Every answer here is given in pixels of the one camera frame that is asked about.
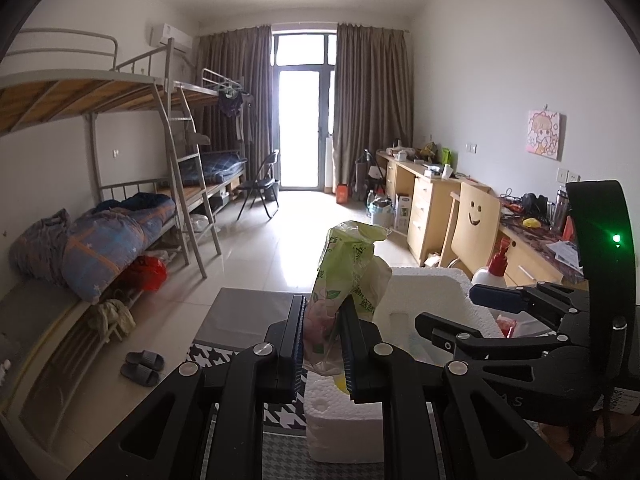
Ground cartoon wall picture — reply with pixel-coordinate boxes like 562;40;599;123
525;108;567;161

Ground red plastic bag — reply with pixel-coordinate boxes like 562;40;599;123
132;256;168;291

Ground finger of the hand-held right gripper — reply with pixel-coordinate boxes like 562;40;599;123
469;282;592;332
415;311;610;425

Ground dark slipper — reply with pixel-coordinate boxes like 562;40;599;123
126;351;166;372
120;362;157;387

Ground blue orange quilt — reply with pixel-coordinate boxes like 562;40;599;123
62;195;176;303

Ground houndstooth tablecloth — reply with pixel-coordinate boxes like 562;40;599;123
185;287;551;480

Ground white cardboard box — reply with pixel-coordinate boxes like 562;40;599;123
395;194;413;231

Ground person's right hand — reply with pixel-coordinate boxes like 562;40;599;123
539;422;581;463

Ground green plastic snack bag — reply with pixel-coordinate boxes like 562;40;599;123
302;221;393;377

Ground metal bunk bed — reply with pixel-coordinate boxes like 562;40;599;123
0;27;223;411
170;67;251;221

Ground white papers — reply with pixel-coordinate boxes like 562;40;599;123
545;241;583;266

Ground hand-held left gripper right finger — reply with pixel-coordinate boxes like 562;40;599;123
340;296;576;480

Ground smiley wooden chair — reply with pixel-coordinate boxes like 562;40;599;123
440;182;502;273

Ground black folding chair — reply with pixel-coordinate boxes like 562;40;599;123
236;150;281;221

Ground metal bed ladder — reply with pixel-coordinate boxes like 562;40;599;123
160;80;223;278

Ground brown curtain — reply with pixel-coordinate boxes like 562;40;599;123
192;25;273;191
335;22;415;193

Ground hanging dark clothes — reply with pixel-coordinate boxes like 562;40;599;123
217;87;246;118

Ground row of toiletry bottles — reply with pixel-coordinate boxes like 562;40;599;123
547;187;576;241

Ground glass balcony door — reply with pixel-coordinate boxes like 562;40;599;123
271;32;338;193

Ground grey cloth bundle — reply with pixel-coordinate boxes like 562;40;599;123
10;209;71;281

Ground yellowish cloth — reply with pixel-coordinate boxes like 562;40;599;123
89;300;136;343

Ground white foam box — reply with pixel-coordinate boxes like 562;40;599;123
305;266;503;463

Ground wooden desk with drawers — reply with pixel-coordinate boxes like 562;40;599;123
375;150;493;261

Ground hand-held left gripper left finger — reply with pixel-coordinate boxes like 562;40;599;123
65;294;307;480

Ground dark blue quilt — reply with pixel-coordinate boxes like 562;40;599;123
95;191;168;215

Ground folded blue quilt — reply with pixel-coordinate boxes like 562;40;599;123
182;150;248;186

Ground white lotion pump bottle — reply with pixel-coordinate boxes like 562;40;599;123
470;237;518;291

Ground white air conditioner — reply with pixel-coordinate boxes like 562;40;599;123
149;22;193;53

